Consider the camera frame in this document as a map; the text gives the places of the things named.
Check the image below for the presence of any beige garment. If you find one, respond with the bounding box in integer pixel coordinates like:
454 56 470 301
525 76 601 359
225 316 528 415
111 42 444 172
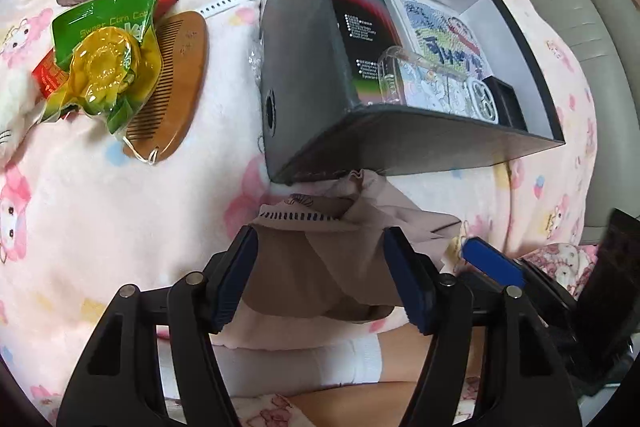
243 170 461 322

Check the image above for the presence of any clear cartoon phone case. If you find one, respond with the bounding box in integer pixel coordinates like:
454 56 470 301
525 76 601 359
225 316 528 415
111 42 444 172
378 46 499 124

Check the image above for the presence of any cartoon bead art board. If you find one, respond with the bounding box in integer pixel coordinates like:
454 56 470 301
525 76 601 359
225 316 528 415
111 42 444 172
385 0 492 80

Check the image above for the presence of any green sweet corn snack bag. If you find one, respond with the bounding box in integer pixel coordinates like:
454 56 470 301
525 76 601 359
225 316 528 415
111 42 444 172
41 0 163 135

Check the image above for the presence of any black Smart Devil box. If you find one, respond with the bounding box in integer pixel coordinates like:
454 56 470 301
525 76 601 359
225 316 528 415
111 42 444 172
331 0 401 105

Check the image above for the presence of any small black square frame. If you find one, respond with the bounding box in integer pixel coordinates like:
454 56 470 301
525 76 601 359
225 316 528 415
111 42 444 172
483 76 528 132

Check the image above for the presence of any person's leg white sock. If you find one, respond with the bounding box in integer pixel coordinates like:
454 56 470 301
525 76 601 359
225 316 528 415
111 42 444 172
154 325 492 427

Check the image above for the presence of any black cardboard storage box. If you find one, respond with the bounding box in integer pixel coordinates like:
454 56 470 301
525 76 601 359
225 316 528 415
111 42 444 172
260 0 564 184

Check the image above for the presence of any pink cartoon print blanket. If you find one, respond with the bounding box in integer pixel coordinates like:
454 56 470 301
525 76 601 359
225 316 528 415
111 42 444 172
1 0 598 421

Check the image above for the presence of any wooden comb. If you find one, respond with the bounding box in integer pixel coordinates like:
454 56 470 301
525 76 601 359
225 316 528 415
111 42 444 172
122 11 208 165

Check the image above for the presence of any red paper packet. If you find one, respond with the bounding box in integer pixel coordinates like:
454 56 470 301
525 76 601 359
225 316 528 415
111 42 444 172
32 0 178 98

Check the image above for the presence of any white plush toy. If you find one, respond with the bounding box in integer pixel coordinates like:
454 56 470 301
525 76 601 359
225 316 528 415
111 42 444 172
0 69 44 170

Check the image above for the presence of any grey upholstered headboard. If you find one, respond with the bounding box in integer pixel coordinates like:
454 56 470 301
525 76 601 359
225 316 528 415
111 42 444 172
530 0 639 243

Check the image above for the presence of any white watch strap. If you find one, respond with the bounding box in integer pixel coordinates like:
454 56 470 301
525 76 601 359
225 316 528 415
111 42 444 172
195 0 257 20

